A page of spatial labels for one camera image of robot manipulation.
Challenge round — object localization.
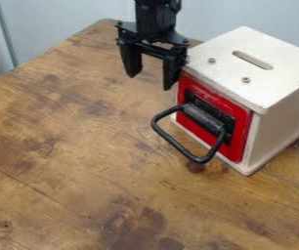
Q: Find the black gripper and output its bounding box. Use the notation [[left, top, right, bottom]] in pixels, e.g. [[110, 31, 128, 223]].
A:
[[116, 3, 190, 91]]

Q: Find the black metal drawer handle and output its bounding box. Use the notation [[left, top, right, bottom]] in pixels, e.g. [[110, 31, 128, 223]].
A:
[[150, 103, 229, 165]]

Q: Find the red wooden drawer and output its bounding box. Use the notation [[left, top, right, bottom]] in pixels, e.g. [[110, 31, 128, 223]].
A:
[[178, 73, 254, 163]]

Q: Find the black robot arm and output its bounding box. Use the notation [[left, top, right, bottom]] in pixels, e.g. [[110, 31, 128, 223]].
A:
[[116, 0, 190, 91]]

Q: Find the white wooden drawer cabinet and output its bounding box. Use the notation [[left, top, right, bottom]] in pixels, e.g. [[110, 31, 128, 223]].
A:
[[178, 26, 299, 176]]

